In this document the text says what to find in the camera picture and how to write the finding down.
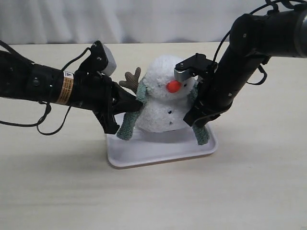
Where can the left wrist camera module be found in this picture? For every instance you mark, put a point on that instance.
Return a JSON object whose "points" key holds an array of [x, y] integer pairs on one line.
{"points": [[100, 60]]}

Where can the white plush snowman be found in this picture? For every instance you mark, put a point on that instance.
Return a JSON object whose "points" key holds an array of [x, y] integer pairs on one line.
{"points": [[160, 70]]}

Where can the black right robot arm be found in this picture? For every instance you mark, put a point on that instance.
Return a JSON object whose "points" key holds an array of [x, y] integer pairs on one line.
{"points": [[253, 41]]}

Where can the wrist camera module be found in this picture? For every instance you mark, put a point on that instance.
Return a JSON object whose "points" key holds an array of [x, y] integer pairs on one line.
{"points": [[196, 65], [100, 60]]}

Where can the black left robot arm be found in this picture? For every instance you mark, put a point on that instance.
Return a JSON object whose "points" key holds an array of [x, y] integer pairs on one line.
{"points": [[34, 82]]}

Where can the white square plastic tray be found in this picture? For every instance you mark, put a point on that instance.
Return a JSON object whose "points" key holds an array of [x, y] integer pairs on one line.
{"points": [[125, 154]]}

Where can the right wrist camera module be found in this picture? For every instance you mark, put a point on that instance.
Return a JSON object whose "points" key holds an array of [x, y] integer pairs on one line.
{"points": [[196, 65]]}

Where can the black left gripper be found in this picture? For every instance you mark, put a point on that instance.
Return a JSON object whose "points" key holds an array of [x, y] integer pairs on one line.
{"points": [[94, 91]]}

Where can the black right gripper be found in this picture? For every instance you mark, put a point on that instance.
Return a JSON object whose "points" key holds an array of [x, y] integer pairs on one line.
{"points": [[213, 98]]}

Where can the green knitted scarf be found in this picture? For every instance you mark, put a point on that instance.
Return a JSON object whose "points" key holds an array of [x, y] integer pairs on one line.
{"points": [[162, 110]]}

